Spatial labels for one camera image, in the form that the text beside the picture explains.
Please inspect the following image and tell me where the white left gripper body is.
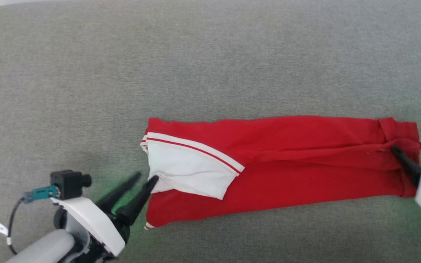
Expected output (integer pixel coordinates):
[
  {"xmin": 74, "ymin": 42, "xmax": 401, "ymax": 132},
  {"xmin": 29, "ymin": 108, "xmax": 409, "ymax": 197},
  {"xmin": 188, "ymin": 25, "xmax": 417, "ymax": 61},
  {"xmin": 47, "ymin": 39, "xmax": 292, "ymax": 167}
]
[{"xmin": 51, "ymin": 197, "xmax": 130, "ymax": 263}]

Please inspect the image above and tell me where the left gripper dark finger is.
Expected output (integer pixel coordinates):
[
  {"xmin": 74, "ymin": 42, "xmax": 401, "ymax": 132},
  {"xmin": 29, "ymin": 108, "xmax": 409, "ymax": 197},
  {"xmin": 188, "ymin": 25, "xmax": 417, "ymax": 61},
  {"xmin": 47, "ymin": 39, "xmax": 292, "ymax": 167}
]
[
  {"xmin": 95, "ymin": 171, "xmax": 142, "ymax": 217},
  {"xmin": 115, "ymin": 175, "xmax": 159, "ymax": 227}
]

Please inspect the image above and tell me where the red garment with white trim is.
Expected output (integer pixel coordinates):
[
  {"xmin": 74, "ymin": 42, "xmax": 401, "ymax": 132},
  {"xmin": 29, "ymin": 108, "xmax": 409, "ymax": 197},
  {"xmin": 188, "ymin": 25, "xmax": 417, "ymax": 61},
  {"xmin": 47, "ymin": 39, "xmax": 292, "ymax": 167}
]
[{"xmin": 140, "ymin": 115, "xmax": 421, "ymax": 230}]

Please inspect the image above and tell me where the grey fabric sofa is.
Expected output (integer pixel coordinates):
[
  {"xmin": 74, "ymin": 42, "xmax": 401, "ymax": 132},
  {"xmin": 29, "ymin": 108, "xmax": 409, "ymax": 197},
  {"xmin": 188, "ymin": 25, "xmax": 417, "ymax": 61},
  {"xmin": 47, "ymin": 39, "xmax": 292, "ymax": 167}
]
[{"xmin": 0, "ymin": 0, "xmax": 421, "ymax": 263}]

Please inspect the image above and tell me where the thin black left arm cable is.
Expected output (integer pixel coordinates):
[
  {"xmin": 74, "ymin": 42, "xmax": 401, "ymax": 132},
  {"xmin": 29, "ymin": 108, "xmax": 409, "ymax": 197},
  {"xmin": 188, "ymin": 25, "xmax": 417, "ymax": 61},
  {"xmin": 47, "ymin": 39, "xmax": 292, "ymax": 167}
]
[{"xmin": 7, "ymin": 197, "xmax": 26, "ymax": 256}]

